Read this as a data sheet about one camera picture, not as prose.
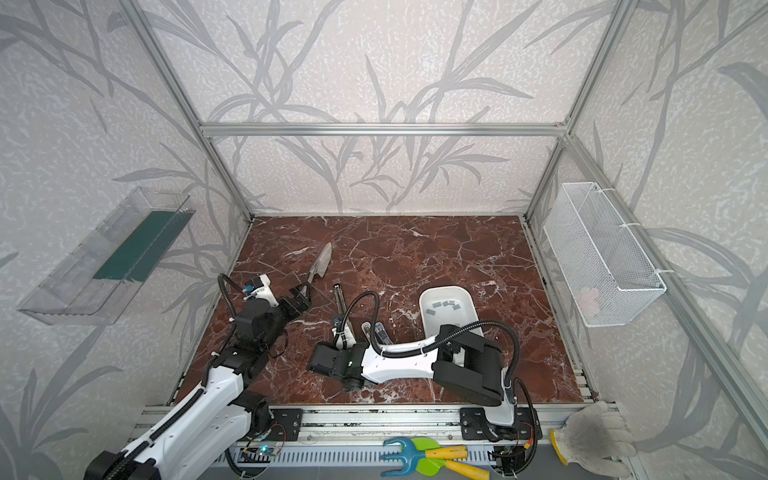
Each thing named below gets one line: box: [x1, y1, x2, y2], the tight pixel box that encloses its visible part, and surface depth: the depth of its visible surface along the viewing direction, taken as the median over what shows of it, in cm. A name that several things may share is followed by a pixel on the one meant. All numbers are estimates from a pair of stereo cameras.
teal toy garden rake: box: [380, 438, 468, 477], surface depth 70 cm
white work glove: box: [550, 401, 638, 478], surface depth 72 cm
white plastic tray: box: [419, 286, 484, 338], surface depth 95 cm
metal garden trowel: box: [307, 242, 332, 284], surface depth 107 cm
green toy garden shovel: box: [411, 437, 490, 480], surface depth 69 cm
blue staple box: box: [374, 322, 394, 345], surface depth 88 cm
